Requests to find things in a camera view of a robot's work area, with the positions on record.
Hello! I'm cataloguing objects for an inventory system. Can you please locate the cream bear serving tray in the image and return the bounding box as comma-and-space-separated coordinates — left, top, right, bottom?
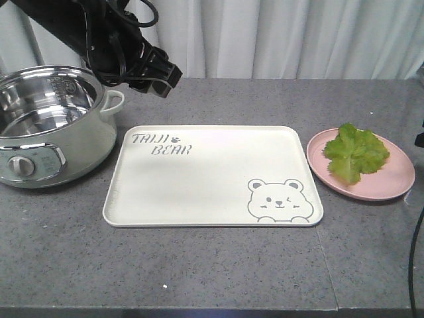
103, 125, 323, 227

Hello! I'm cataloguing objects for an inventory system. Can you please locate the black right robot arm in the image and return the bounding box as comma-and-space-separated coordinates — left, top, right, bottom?
414, 132, 424, 148

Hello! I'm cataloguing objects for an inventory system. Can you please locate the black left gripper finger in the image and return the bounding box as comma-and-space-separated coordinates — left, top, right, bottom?
155, 47, 182, 89
129, 80, 172, 98

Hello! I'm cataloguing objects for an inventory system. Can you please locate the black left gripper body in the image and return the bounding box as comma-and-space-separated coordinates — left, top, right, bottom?
94, 32, 164, 87

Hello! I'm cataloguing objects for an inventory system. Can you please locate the pink round plate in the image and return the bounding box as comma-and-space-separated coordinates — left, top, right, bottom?
306, 128, 415, 201

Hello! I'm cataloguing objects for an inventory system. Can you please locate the green lettuce leaf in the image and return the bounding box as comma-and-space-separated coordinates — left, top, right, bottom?
323, 123, 390, 185

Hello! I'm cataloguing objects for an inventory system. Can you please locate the black hanging cable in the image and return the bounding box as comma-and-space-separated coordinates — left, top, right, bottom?
407, 207, 424, 318

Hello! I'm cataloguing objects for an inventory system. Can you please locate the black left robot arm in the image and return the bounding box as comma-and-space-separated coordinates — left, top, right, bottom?
14, 1, 182, 98

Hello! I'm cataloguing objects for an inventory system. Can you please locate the pale green electric pot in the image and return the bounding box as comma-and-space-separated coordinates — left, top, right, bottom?
1, 66, 125, 189

